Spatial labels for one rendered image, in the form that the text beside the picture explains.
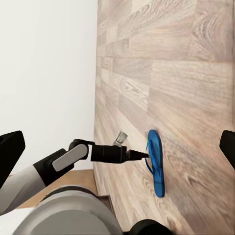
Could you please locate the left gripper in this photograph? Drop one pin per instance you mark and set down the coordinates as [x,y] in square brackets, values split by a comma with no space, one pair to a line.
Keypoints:
[118,155]

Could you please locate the sandal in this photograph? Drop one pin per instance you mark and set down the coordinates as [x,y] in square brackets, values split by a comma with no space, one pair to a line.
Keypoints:
[155,153]

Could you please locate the sliding door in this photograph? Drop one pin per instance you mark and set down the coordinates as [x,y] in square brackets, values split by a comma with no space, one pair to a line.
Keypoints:
[83,178]

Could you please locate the bench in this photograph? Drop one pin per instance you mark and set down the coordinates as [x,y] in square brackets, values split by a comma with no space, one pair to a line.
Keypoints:
[106,199]

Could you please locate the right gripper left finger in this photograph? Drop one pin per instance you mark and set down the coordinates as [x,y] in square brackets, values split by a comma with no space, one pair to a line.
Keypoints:
[12,145]

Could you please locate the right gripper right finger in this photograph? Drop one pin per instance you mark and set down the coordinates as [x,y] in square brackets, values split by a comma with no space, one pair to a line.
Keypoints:
[227,146]

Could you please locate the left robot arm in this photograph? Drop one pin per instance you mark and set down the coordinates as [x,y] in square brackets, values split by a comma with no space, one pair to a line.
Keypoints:
[22,186]

